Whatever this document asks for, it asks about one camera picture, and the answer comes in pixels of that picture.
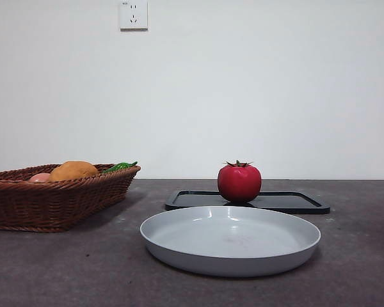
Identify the red tomato with green stem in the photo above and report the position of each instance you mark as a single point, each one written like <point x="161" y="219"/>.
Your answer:
<point x="240" y="184"/>

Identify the black rectangular tray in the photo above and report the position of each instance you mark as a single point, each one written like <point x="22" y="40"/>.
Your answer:
<point x="195" y="199"/>

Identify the green chili pepper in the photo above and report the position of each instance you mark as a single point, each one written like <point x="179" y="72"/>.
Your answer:
<point x="120" y="166"/>

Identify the grey round plate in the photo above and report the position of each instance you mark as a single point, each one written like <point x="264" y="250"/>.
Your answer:
<point x="230" y="236"/>

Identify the orange-brown round potato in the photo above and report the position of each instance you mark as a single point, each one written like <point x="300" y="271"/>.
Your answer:
<point x="73" y="169"/>

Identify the brown wicker basket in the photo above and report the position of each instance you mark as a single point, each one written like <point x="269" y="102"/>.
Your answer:
<point x="51" y="204"/>

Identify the pink peach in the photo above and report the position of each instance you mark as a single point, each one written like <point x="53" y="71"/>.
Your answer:
<point x="40" y="177"/>

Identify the white wall power socket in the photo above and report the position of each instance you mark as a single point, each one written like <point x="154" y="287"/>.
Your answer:
<point x="133" y="16"/>

